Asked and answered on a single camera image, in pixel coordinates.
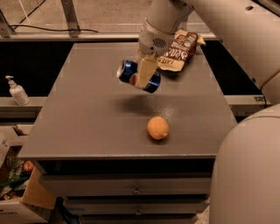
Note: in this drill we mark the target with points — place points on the grey drawer cabinet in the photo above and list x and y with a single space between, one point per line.
91 145

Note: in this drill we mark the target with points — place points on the white pump bottle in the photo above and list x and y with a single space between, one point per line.
17 92

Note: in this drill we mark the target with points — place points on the cardboard box with items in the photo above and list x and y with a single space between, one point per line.
23 200

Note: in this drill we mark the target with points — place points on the metal window frame rail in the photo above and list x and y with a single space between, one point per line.
72 20

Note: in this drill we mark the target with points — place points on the orange fruit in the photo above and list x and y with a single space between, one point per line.
158 128

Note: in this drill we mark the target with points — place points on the blue pepsi can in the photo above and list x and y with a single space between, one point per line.
128 73

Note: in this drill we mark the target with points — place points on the brown chip bag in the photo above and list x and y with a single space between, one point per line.
181 50

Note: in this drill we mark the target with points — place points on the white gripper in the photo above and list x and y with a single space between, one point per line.
153 41

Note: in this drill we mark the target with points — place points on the small red apple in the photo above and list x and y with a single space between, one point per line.
28 166

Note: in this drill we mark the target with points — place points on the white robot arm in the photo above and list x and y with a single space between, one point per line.
245 185

